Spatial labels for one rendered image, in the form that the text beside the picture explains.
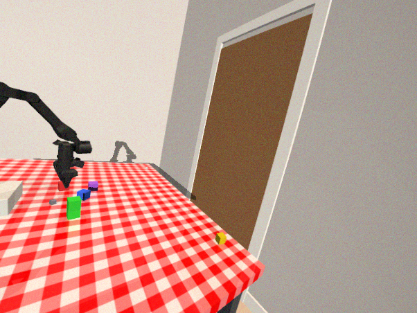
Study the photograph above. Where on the purple block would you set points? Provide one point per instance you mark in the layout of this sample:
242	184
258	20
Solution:
93	185

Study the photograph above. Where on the small yellow block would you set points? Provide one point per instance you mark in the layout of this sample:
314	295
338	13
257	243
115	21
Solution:
220	238

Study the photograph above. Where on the red block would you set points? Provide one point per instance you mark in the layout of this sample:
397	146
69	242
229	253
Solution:
60	186

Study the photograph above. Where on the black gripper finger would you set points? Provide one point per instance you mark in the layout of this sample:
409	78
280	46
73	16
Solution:
57	171
66	181

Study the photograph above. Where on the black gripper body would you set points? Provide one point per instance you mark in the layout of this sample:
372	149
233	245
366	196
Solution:
64	163

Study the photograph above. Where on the blue block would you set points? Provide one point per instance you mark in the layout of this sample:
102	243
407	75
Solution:
84	194

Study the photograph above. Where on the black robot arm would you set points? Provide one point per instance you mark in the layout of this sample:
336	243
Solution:
63	131

